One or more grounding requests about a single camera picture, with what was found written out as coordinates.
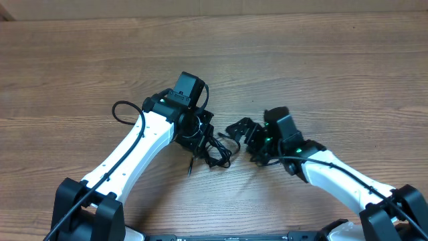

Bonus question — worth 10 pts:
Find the black USB cable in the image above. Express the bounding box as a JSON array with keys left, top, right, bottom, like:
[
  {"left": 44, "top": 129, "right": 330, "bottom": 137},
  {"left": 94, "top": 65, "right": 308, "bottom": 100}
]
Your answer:
[{"left": 187, "top": 132, "right": 242, "bottom": 177}]

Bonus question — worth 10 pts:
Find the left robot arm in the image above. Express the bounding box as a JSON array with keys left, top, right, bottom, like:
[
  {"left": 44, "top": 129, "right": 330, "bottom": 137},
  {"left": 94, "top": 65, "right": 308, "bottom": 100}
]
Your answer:
[{"left": 45, "top": 72, "right": 213, "bottom": 240}]

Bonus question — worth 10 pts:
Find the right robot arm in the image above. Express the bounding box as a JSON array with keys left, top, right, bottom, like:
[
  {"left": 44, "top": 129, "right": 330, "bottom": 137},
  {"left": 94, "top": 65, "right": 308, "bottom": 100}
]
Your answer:
[{"left": 226, "top": 106, "right": 427, "bottom": 240}]

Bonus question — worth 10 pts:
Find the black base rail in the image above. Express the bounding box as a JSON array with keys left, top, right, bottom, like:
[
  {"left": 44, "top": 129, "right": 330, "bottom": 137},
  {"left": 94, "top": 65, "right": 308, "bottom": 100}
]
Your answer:
[{"left": 143, "top": 219, "right": 368, "bottom": 241}]

